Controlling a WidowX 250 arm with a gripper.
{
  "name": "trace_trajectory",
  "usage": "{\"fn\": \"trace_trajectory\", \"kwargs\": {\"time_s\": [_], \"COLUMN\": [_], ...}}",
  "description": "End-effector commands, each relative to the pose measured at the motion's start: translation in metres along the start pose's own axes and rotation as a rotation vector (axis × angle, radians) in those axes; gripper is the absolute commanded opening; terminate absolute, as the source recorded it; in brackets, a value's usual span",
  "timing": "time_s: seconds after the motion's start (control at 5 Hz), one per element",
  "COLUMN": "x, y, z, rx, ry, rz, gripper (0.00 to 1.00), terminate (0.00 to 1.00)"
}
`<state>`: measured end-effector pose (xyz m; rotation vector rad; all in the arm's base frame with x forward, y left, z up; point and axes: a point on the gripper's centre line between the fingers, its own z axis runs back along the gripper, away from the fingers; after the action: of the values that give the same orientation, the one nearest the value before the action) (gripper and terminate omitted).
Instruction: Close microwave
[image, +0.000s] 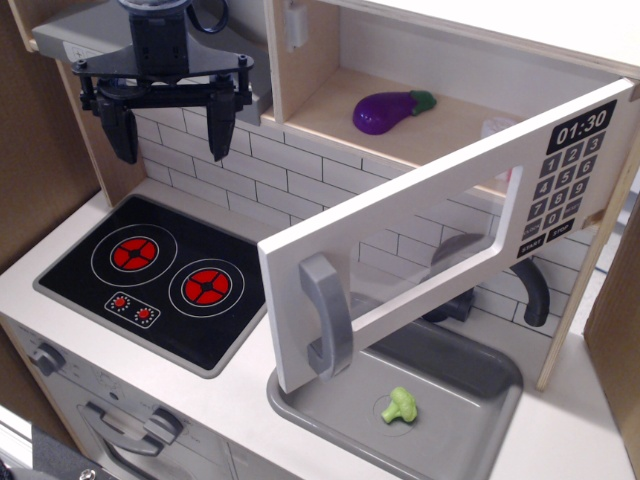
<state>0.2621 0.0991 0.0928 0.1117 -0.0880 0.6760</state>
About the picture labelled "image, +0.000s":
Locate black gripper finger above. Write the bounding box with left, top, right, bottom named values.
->
left=98, top=97, right=138, bottom=164
left=206, top=91, right=235, bottom=161

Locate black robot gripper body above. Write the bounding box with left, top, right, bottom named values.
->
left=72, top=13, right=254, bottom=111

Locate white toy microwave door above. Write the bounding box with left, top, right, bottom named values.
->
left=258, top=79, right=639, bottom=392

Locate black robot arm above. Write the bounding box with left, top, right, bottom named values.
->
left=72, top=1, right=254, bottom=164

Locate grey toy range hood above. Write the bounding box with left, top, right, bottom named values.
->
left=33, top=1, right=272, bottom=125

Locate purple toy eggplant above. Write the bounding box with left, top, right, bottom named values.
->
left=352, top=90, right=437, bottom=135

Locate black toy stovetop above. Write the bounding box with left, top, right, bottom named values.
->
left=34, top=195, right=266, bottom=378

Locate grey oven knob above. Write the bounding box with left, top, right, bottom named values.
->
left=30, top=343, right=66, bottom=377

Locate dark grey toy faucet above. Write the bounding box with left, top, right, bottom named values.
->
left=421, top=233, right=550, bottom=327

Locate grey toy oven door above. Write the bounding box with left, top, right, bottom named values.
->
left=3, top=320, right=292, bottom=479

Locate black device at bottom left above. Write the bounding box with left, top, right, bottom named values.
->
left=31, top=426, right=114, bottom=480

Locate green toy broccoli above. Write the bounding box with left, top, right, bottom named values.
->
left=381, top=387, right=418, bottom=424

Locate grey toy sink basin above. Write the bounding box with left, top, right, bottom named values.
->
left=267, top=322, right=523, bottom=479

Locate brown cardboard box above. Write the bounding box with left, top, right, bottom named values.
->
left=584, top=205, right=639, bottom=465

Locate grey microwave door handle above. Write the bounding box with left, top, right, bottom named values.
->
left=299, top=253, right=353, bottom=381

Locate grey oven door handle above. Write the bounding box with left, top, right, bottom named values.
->
left=77, top=402, right=184, bottom=458

